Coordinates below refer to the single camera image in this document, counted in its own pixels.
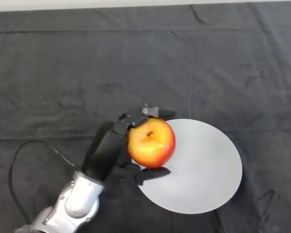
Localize red and yellow apple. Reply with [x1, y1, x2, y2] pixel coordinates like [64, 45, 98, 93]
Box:
[127, 117, 177, 169]

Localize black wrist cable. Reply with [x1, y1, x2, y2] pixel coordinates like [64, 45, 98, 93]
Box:
[8, 140, 84, 226]

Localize black cloth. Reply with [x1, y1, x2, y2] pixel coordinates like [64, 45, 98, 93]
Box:
[0, 3, 291, 233]

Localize white round plate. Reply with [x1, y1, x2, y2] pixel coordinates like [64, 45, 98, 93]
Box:
[137, 118, 243, 215]

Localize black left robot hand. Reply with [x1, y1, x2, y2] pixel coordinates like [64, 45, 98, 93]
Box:
[81, 103, 177, 187]

